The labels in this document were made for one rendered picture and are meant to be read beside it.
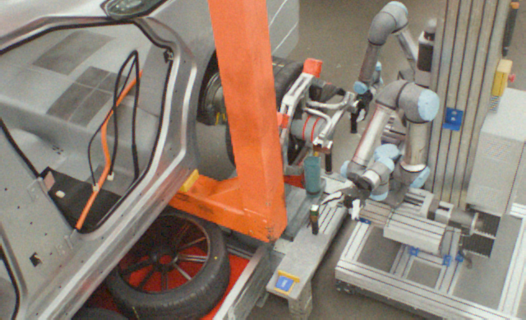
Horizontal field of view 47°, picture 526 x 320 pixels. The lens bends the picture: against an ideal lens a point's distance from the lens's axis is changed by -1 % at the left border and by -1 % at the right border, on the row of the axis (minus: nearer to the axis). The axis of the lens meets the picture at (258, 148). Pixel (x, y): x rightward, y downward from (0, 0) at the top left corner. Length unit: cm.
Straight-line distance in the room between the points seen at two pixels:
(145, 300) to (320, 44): 306
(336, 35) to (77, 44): 246
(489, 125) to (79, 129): 205
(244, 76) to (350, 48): 299
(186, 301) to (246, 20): 147
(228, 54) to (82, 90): 135
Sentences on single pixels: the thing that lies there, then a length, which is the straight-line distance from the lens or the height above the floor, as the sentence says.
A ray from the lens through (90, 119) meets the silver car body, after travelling 339.
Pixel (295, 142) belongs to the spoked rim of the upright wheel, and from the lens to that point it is 353.
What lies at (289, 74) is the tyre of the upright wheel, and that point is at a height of 117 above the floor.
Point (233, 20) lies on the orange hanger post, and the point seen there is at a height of 185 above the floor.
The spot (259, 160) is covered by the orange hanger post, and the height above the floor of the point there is 113.
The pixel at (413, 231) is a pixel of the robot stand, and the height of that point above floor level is 73.
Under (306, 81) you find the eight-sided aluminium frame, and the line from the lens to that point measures 318.
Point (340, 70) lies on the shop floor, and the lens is 512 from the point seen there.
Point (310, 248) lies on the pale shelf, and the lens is 327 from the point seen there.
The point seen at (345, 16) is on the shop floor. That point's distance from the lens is 581.
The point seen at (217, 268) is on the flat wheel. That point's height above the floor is 50.
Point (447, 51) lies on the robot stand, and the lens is 263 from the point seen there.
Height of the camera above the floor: 306
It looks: 43 degrees down
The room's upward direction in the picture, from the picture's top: 7 degrees counter-clockwise
